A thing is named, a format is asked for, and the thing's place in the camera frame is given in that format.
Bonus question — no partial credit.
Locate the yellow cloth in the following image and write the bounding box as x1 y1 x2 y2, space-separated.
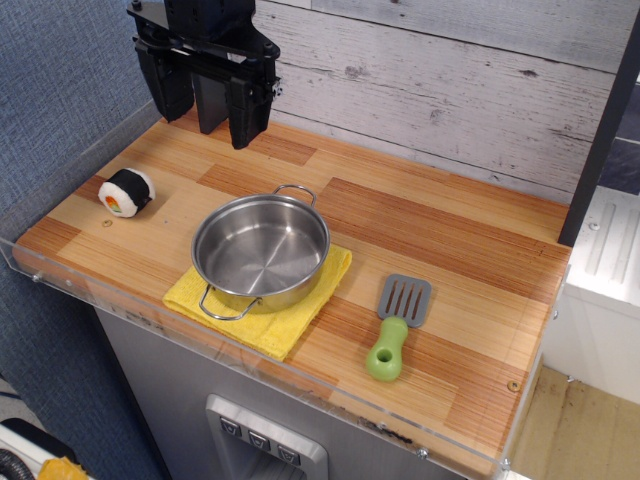
162 245 352 361

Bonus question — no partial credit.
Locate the black vertical post right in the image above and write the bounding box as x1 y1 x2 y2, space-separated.
558 13 639 247

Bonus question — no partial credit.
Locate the white appliance at right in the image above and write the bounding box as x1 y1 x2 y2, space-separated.
542 187 639 403

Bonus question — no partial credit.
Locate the black vertical post left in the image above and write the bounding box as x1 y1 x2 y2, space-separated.
192 74 229 135

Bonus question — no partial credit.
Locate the silver dispenser button panel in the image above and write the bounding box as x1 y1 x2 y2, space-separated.
205 394 329 479

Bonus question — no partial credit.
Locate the silver metal bowl with handles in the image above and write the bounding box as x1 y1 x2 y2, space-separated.
191 184 331 322

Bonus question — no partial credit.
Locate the plush sushi roll toy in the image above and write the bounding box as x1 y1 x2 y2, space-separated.
98 168 156 218

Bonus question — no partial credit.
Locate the black vertical post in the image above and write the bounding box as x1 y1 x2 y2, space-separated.
558 13 639 247
192 74 229 135

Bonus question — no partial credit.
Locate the grey spatula with green handle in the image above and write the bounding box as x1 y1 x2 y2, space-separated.
365 274 432 382

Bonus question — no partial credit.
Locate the yellow object bottom left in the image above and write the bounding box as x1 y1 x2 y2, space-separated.
37 457 89 480

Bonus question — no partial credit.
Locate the clear acrylic guard rail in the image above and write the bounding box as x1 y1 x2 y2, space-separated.
8 108 569 479

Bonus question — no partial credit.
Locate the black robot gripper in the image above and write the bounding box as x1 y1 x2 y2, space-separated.
127 1 281 150

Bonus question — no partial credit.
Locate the black corrugated hose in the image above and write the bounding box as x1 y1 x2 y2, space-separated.
0 448 32 480

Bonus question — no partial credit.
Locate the grey toy fridge cabinet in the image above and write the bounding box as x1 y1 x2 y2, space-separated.
98 311 457 479

